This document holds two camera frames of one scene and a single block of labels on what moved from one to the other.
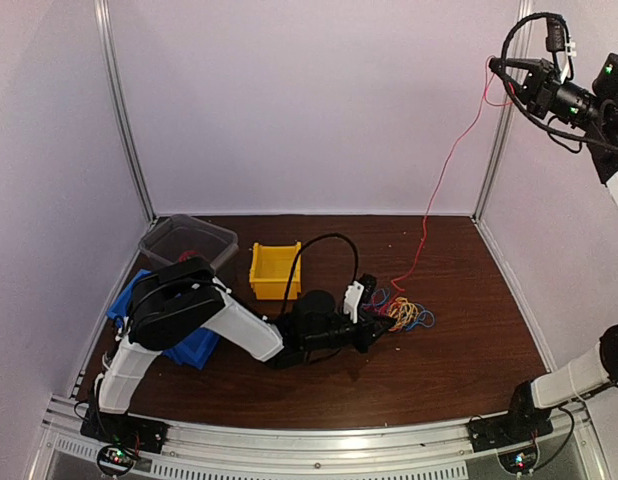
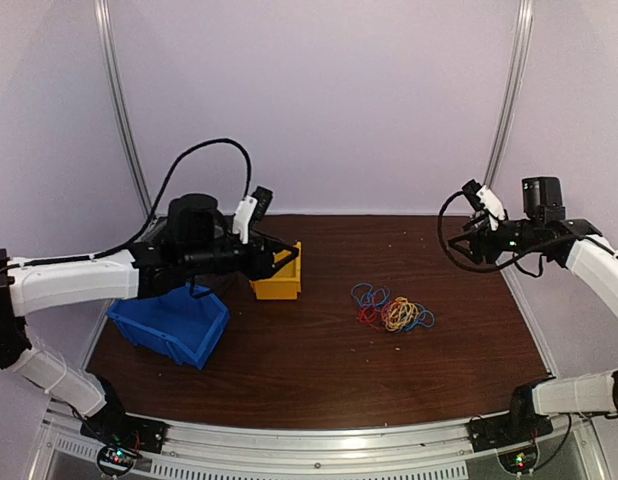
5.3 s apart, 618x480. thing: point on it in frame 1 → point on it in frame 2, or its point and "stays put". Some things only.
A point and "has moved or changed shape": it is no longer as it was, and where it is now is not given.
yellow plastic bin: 271,270 stays put
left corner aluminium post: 112,83 stays put
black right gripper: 540,85 → 477,237
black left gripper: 368,334 → 263,253
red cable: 486,94 has moved or changed shape
